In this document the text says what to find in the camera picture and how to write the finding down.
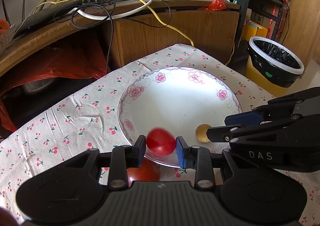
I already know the glass fruit bowl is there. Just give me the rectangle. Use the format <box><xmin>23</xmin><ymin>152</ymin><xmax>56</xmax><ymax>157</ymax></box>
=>
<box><xmin>0</xmin><ymin>24</ymin><xmax>16</xmax><ymax>54</ymax></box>

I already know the black bag trash bin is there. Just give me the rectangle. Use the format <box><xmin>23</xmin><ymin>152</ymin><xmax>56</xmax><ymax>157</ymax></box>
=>
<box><xmin>245</xmin><ymin>36</ymin><xmax>304</xmax><ymax>97</ymax></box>

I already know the yellow network cable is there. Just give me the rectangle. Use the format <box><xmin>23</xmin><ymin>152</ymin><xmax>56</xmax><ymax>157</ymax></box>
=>
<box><xmin>30</xmin><ymin>0</ymin><xmax>235</xmax><ymax>67</ymax></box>

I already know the cherry print tablecloth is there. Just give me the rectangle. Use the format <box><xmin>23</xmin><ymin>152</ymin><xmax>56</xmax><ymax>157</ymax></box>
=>
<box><xmin>0</xmin><ymin>42</ymin><xmax>318</xmax><ymax>226</ymax></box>

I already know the white thick cable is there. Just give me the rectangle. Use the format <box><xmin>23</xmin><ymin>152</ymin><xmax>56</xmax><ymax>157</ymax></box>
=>
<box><xmin>72</xmin><ymin>0</ymin><xmax>156</xmax><ymax>21</ymax></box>

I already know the red bag under desk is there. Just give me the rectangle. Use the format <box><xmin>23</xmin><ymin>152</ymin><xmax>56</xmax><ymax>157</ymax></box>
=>
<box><xmin>1</xmin><ymin>37</ymin><xmax>109</xmax><ymax>138</ymax></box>

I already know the white floral plate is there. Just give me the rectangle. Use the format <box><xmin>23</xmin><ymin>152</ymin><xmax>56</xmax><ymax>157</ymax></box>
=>
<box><xmin>118</xmin><ymin>67</ymin><xmax>242</xmax><ymax>153</ymax></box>

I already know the wooden curved desk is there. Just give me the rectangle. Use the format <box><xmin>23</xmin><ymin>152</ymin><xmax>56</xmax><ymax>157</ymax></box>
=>
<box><xmin>1</xmin><ymin>0</ymin><xmax>240</xmax><ymax>76</ymax></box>

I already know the red plastic bag on desk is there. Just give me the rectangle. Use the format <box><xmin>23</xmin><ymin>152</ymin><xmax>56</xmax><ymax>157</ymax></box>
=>
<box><xmin>199</xmin><ymin>0</ymin><xmax>227</xmax><ymax>11</ymax></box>

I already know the orange in bowl top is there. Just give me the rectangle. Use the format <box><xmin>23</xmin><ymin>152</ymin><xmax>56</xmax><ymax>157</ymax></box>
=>
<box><xmin>0</xmin><ymin>19</ymin><xmax>10</xmax><ymax>35</ymax></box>

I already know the dark red plum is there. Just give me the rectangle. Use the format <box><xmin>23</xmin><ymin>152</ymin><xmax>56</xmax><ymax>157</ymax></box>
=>
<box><xmin>127</xmin><ymin>158</ymin><xmax>161</xmax><ymax>186</ymax></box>

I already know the black cable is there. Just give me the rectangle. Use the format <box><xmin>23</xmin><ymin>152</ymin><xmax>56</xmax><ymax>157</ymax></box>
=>
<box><xmin>71</xmin><ymin>0</ymin><xmax>173</xmax><ymax>74</ymax></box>

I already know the black router with antennas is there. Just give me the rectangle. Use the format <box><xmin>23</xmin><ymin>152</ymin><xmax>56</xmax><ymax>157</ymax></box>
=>
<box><xmin>1</xmin><ymin>0</ymin><xmax>84</xmax><ymax>41</ymax></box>

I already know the bright red tomato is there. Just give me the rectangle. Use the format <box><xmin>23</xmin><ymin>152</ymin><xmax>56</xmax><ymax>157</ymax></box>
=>
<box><xmin>146</xmin><ymin>128</ymin><xmax>176</xmax><ymax>156</ymax></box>

